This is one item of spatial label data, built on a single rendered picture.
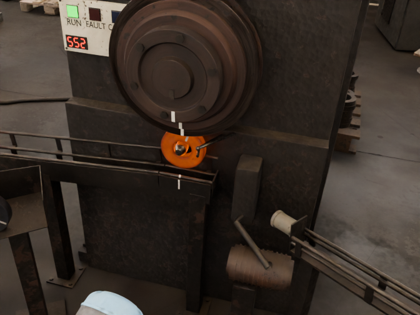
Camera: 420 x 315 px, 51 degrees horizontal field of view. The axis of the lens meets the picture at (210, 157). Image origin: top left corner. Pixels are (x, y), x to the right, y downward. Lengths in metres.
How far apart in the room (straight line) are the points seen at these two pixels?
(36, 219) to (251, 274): 0.75
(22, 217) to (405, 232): 1.96
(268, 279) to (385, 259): 1.06
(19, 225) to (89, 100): 0.51
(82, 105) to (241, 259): 0.79
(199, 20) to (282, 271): 0.84
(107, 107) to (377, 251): 1.57
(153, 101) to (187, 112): 0.11
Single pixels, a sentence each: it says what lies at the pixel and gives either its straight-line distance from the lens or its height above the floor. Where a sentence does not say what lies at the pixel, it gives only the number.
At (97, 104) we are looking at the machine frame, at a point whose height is 0.87.
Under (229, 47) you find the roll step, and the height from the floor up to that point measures 1.21.
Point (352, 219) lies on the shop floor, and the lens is 2.64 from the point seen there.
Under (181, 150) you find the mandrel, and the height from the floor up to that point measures 0.83.
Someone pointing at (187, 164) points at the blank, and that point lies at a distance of 1.53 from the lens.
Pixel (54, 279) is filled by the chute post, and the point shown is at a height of 0.01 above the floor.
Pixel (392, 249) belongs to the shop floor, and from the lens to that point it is 2.54.
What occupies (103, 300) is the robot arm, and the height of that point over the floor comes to 1.00.
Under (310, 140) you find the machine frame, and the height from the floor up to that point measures 0.87.
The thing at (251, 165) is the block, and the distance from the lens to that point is 1.47.
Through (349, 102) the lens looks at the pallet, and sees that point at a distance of 3.14.
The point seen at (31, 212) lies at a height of 0.61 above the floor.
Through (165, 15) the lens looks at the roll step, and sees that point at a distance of 1.27.
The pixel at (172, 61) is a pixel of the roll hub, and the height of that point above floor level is 1.17.
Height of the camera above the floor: 1.62
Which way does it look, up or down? 33 degrees down
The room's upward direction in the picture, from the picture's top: 3 degrees clockwise
